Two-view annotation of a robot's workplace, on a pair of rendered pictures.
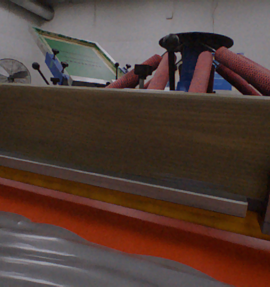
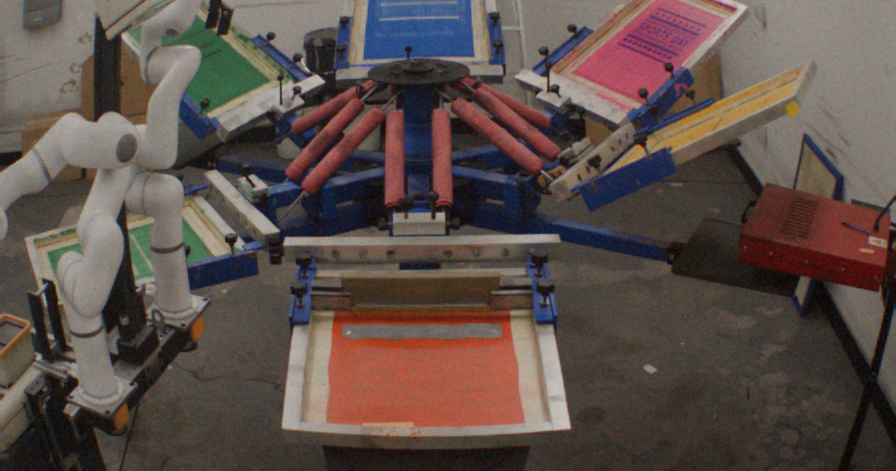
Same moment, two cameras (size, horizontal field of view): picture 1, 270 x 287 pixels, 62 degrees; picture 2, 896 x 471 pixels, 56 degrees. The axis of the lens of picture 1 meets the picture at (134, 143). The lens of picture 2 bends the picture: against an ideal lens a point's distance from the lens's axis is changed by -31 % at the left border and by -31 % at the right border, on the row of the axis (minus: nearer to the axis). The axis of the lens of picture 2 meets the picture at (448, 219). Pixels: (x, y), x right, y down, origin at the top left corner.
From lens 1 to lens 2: 255 cm
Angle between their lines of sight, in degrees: 23
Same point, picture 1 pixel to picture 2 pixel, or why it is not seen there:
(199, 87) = (445, 177)
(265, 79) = (509, 148)
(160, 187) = (462, 305)
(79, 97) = (427, 280)
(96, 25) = not seen: outside the picture
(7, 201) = (402, 321)
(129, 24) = not seen: outside the picture
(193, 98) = (468, 277)
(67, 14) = not seen: outside the picture
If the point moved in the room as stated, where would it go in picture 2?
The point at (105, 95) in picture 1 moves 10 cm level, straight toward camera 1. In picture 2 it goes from (438, 279) to (460, 296)
